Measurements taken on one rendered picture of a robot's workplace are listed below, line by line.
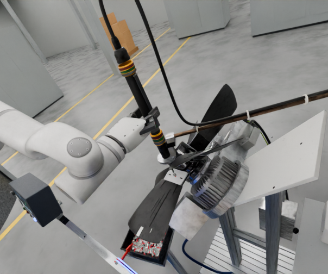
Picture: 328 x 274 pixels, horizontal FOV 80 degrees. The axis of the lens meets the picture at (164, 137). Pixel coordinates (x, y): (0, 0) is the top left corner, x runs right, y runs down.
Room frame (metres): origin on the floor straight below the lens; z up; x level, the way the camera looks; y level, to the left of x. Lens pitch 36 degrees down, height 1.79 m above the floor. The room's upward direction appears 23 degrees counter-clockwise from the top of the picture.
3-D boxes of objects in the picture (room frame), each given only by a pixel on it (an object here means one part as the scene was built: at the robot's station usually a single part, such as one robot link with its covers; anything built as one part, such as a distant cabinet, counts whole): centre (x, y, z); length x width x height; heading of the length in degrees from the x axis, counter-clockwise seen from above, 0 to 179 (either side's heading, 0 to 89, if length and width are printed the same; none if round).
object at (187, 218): (0.49, 0.04, 0.98); 0.20 x 0.16 x 0.20; 42
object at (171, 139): (0.55, 0.01, 1.35); 0.09 x 0.07 x 0.10; 77
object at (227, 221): (0.56, -0.15, 0.45); 0.09 x 0.04 x 0.91; 132
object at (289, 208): (0.45, -0.37, 0.73); 0.15 x 0.09 x 0.22; 42
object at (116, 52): (0.55, 0.02, 1.50); 0.04 x 0.04 x 0.46
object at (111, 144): (0.44, 0.15, 1.50); 0.09 x 0.03 x 0.08; 42
